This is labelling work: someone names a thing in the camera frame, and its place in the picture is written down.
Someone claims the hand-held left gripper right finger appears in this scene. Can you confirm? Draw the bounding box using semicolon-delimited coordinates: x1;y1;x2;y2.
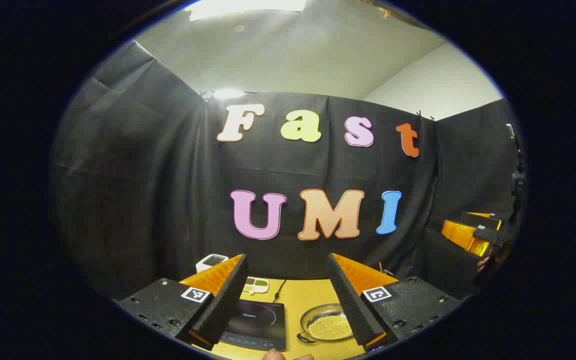
327;252;461;352

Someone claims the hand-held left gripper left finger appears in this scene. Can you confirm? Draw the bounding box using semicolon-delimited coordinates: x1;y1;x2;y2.
118;253;249;351

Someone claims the steel pot with black handles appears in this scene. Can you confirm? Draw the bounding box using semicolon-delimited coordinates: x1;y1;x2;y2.
296;303;356;345

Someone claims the black induction cooktop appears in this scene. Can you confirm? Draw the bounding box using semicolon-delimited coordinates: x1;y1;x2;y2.
219;299;287;352

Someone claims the pile of yellow soybeans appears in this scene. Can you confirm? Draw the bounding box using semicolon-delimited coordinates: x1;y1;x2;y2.
308;314;354;341

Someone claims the white divided dish of beans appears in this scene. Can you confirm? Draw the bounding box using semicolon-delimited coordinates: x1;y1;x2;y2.
243;276;270;295

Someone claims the white toaster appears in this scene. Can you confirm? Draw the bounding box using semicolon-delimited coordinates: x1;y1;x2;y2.
195;254;230;274

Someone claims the ceiling light panel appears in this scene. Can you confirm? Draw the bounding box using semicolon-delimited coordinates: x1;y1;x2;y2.
188;0;309;22

